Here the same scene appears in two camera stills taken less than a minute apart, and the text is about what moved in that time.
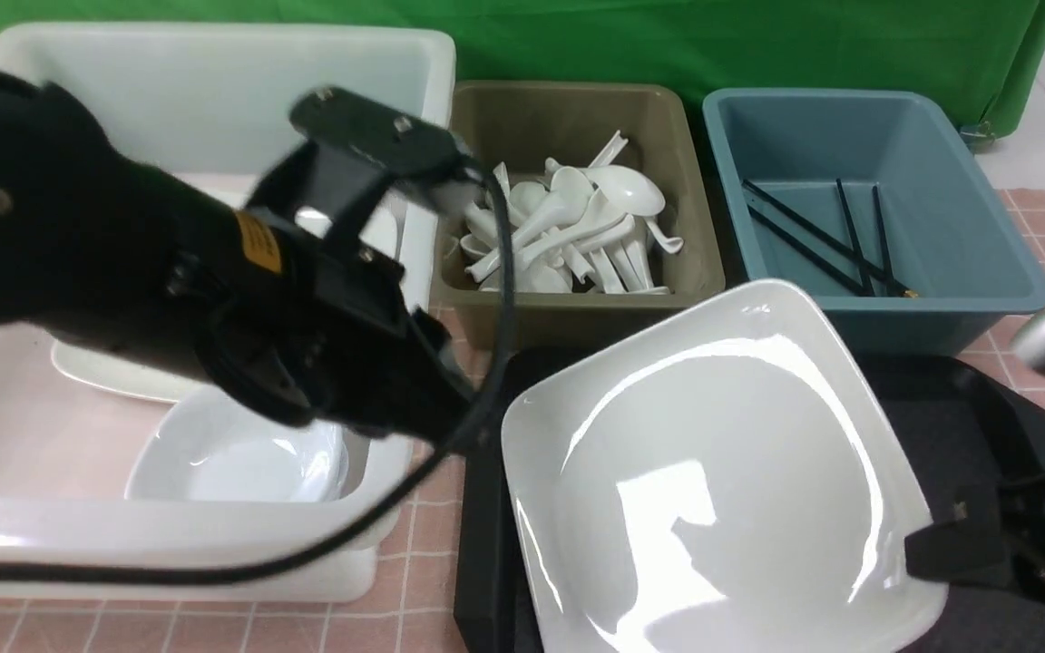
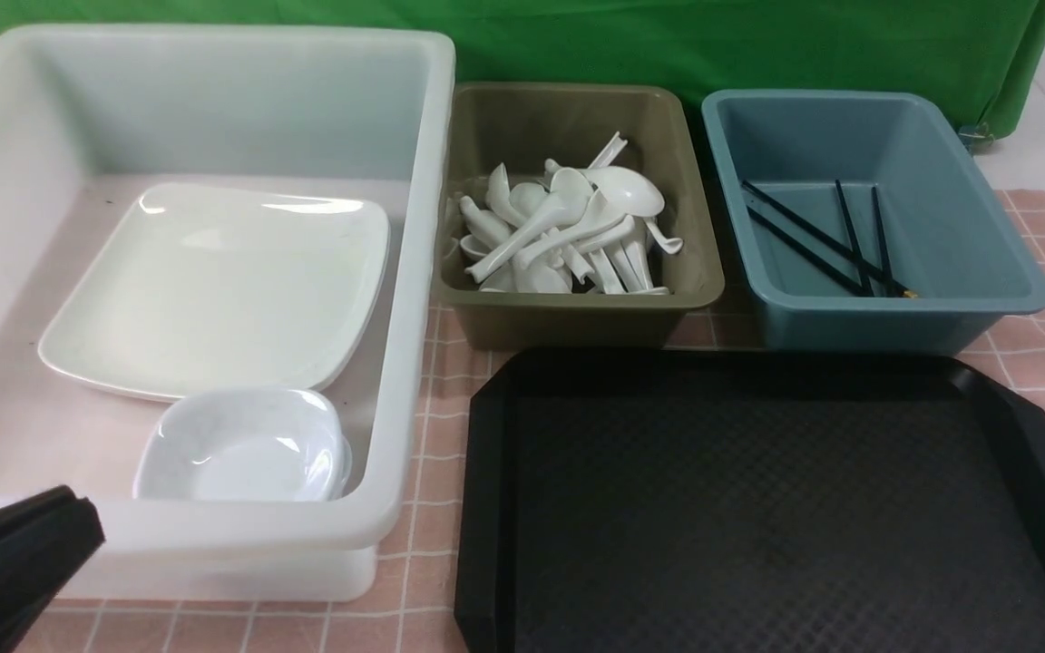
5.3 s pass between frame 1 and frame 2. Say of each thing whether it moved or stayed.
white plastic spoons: stayed
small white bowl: stayed
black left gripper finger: moved
